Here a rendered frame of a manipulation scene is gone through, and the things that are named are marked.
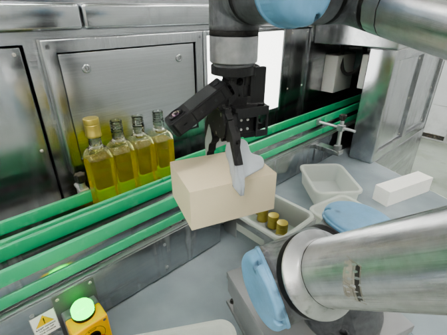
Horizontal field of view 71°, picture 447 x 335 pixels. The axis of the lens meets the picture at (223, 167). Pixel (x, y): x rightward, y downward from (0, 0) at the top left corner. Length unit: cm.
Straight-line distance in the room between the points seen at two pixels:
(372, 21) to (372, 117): 108
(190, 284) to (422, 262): 65
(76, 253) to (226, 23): 53
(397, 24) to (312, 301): 33
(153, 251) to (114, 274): 10
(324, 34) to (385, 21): 115
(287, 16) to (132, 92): 64
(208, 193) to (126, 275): 37
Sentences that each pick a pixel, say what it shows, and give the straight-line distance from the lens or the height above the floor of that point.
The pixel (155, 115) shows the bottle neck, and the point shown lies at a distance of 84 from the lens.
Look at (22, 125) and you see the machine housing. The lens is 91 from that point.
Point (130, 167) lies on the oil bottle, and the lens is 82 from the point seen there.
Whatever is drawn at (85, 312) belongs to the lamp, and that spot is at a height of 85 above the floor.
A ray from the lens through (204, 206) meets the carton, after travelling 52.
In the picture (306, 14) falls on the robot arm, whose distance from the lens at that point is 39.
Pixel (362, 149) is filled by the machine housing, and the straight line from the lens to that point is 156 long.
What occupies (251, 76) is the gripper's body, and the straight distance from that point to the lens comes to 52.
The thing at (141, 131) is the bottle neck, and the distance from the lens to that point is 82.
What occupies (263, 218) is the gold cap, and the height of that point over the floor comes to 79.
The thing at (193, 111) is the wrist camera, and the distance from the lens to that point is 49.
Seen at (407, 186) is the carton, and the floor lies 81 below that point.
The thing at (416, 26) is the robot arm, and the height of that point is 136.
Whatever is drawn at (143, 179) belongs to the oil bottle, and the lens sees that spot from 86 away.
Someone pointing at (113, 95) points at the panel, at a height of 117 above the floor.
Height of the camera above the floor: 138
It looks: 27 degrees down
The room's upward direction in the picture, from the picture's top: straight up
